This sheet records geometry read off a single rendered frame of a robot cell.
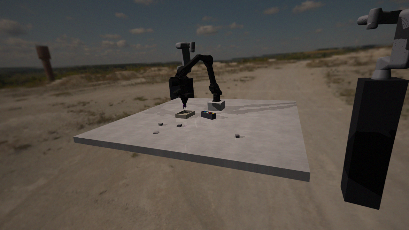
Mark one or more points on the beige shallow square tray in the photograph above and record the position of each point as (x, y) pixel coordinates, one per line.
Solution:
(184, 114)

